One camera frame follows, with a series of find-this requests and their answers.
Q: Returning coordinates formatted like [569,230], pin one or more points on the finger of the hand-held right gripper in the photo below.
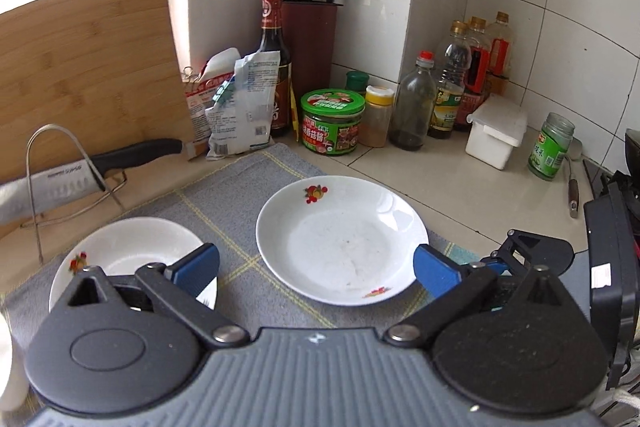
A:
[545,252]

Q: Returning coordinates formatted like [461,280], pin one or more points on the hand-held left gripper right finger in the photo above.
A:
[435,269]

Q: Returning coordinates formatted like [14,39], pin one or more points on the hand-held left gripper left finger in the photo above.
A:
[197,264]

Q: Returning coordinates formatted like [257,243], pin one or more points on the white flower-print plate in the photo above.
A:
[340,247]
[125,247]

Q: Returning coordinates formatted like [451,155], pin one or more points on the white bowl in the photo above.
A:
[10,367]

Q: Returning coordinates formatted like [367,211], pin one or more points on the grey checked cloth mat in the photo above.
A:
[235,207]

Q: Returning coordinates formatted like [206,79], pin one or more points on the black gas stove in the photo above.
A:
[595,169]

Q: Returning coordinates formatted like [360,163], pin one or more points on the green glass jar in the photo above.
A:
[550,152]

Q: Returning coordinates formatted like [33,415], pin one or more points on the white plastic container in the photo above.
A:
[495,132]

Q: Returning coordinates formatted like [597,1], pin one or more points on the red and white packet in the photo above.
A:
[200,107]

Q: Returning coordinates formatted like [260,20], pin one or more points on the white and blue packet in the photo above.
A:
[245,112]

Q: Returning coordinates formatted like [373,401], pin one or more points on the yellow-lidded spice jar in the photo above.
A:
[377,117]

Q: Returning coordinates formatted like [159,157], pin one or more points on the clear red-capped bottle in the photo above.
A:
[412,107]

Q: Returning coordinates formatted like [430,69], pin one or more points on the green-lidded sauce jar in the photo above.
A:
[331,122]

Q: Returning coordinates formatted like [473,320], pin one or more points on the metal binder clip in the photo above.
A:
[189,74]

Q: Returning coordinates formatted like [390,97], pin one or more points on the red-labelled gold-capped bottle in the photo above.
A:
[477,72]

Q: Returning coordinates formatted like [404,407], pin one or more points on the dark gold-capped bottle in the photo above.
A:
[450,77]

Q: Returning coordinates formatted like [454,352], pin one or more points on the small green-capped jar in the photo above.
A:
[357,81]

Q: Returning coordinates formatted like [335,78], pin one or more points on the pale oil bottle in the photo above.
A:
[500,52]

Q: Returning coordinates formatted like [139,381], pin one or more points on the bamboo cutting board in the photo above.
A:
[90,72]

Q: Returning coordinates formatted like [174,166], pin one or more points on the dark soy sauce bottle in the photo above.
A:
[272,42]

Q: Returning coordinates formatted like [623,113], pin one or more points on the dark red knife block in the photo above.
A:
[312,52]

